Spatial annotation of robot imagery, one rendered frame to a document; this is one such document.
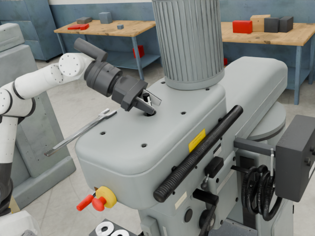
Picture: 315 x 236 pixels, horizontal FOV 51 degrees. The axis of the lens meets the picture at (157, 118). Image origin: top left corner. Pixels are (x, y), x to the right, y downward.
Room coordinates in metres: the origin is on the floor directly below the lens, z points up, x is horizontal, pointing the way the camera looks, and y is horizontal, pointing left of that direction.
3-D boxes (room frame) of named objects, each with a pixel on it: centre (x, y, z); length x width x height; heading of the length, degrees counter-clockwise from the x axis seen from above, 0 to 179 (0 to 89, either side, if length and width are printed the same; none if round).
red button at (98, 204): (0.65, 0.19, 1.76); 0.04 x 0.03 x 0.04; 48
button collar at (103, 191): (0.66, 0.17, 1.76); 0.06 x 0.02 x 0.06; 48
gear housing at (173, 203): (0.86, -0.01, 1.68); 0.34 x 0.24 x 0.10; 138
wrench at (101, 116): (0.80, 0.21, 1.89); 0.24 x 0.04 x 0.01; 136
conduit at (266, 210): (0.90, -0.31, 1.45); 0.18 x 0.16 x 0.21; 138
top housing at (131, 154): (0.84, 0.01, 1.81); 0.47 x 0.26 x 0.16; 138
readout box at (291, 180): (0.83, -0.43, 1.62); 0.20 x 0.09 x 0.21; 138
